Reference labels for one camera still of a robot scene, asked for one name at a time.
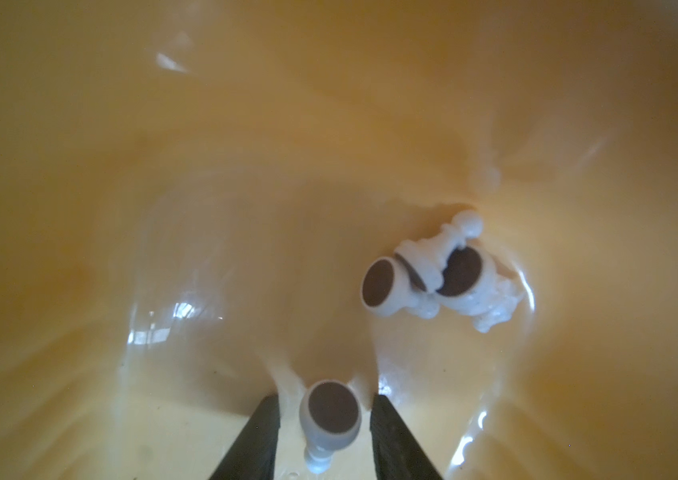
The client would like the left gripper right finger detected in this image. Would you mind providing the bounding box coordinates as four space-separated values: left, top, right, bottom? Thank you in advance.
370 394 442 480

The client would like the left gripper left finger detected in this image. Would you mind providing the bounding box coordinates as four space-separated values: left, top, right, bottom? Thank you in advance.
209 394 281 480

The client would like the white chess piece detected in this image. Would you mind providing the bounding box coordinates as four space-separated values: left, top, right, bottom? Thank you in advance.
299 379 362 474

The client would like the white piece lying base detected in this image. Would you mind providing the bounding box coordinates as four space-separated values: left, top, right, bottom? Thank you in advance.
360 257 440 320

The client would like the white knight lying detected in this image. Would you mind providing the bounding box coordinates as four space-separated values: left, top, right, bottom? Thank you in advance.
434 245 525 333

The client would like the white pawn lying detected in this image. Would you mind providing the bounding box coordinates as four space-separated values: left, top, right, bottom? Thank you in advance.
394 210 484 293

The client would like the yellow plastic tray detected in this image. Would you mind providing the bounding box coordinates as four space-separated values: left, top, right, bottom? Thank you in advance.
0 1 678 479

